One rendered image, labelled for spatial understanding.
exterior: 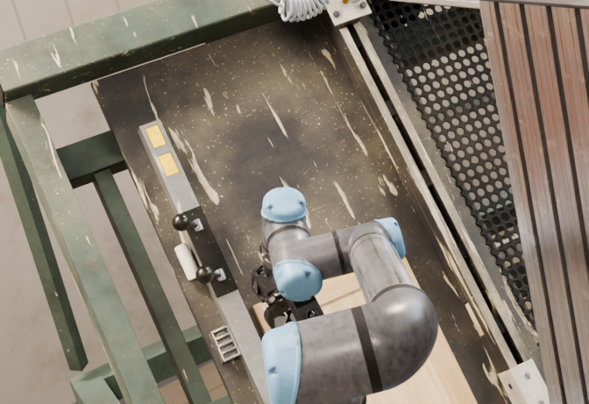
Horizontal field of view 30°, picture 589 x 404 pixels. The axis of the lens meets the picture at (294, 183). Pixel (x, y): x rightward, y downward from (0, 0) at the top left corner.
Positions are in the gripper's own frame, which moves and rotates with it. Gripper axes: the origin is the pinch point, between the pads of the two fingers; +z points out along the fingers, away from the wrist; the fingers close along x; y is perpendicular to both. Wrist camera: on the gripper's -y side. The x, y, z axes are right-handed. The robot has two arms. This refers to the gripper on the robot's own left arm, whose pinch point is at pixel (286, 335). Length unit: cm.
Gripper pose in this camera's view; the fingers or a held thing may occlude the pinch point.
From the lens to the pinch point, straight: 211.5
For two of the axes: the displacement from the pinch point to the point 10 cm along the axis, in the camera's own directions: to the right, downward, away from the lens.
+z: -0.3, 7.1, 7.0
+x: -8.5, 3.6, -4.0
